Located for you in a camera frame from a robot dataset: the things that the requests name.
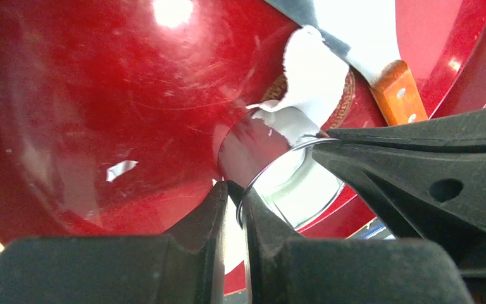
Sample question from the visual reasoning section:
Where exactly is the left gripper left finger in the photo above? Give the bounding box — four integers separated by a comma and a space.
163, 182, 228, 303

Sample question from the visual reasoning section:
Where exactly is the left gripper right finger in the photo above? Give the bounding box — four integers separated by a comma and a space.
228, 180, 302, 303

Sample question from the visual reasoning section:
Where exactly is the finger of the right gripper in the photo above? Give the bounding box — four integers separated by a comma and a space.
327, 108, 486, 153
312, 142, 486, 277

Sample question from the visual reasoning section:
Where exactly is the round metal cutter ring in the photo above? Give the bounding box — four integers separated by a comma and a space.
216, 105, 347, 231

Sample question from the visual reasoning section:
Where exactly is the red round lacquer plate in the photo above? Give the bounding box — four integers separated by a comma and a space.
0, 1, 486, 303

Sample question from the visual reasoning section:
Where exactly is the white dough lump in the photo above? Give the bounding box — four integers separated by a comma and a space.
248, 25, 349, 146

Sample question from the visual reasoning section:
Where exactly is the metal scraper wooden handle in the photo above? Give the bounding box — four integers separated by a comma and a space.
268, 0, 428, 125

